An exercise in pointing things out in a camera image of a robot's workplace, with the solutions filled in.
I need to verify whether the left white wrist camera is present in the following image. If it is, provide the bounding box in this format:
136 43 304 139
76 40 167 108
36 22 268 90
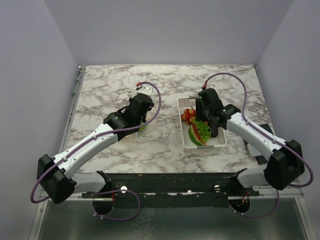
136 84 154 97

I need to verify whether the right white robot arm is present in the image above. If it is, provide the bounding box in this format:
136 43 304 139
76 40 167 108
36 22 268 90
196 88 305 196

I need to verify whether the clear zip top bag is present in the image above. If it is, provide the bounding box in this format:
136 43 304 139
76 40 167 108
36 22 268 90
128 101 159 141

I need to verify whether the red strawberry pile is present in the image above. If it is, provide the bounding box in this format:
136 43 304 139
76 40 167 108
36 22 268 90
180 107 196 125

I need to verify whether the green lime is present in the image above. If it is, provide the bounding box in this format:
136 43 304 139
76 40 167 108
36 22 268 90
139 125 146 132

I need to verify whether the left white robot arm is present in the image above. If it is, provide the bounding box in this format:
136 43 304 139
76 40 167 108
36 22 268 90
36 93 154 204

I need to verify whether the purple eggplant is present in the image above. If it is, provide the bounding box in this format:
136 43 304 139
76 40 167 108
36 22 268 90
209 122 219 138

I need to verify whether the aluminium rail frame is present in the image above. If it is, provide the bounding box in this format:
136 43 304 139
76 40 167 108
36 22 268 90
29 65 305 238

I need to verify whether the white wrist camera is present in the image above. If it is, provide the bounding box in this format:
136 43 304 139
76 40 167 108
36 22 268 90
201 84 216 90
136 84 154 97

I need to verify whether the watermelon slice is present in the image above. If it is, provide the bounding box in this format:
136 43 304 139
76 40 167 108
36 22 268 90
188 124 209 146

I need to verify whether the white plastic basket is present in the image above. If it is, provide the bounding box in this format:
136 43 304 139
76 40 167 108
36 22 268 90
177 97 227 151

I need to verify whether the green grape bunch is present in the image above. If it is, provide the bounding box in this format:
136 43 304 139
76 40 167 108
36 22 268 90
194 121 211 138

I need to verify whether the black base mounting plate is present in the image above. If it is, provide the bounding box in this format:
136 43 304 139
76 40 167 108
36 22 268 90
82 173 259 209

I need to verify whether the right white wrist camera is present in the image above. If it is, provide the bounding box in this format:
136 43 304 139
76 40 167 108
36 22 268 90
201 84 216 90

